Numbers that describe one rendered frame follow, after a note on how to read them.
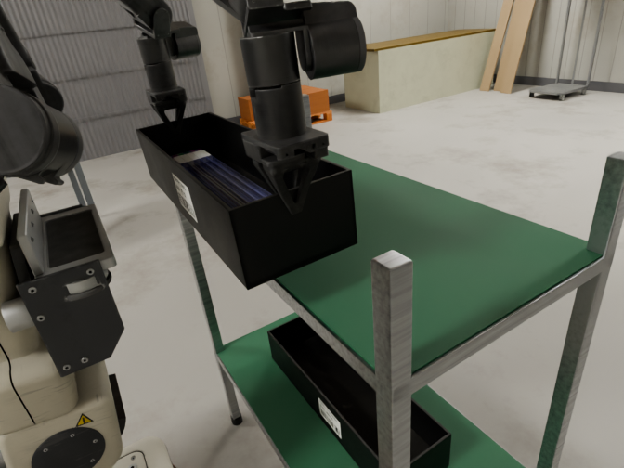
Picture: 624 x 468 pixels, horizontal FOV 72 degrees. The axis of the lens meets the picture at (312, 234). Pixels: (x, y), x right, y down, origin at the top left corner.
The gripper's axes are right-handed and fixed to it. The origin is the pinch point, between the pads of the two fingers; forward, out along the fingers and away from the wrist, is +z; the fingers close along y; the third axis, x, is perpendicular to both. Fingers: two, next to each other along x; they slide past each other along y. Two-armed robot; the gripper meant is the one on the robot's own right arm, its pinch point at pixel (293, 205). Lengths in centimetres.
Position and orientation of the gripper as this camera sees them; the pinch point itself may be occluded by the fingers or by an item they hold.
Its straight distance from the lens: 53.6
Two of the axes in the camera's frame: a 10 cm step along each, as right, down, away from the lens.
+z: 1.3, 8.8, 4.6
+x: -8.5, 3.3, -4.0
